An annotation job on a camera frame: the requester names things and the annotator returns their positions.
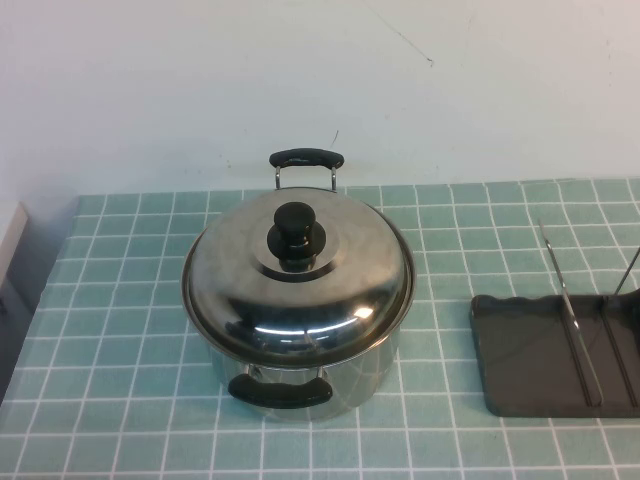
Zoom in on steel pot lid black knob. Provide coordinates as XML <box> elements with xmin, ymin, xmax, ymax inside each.
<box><xmin>180</xmin><ymin>185</ymin><xmax>417</xmax><ymax>362</ymax></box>

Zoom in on teal tile-pattern tablecloth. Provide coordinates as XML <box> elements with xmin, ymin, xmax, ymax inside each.
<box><xmin>0</xmin><ymin>178</ymin><xmax>640</xmax><ymax>480</ymax></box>

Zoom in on white board beige edge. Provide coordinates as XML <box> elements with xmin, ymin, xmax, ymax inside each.
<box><xmin>0</xmin><ymin>200</ymin><xmax>39</xmax><ymax>321</ymax></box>

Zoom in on stainless steel pot black handles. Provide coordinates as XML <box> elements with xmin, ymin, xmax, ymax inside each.
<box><xmin>182</xmin><ymin>147</ymin><xmax>416</xmax><ymax>422</ymax></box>

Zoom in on black lid rack wire dividers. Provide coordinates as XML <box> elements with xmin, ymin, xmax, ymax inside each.
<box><xmin>468</xmin><ymin>217</ymin><xmax>640</xmax><ymax>419</ymax></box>

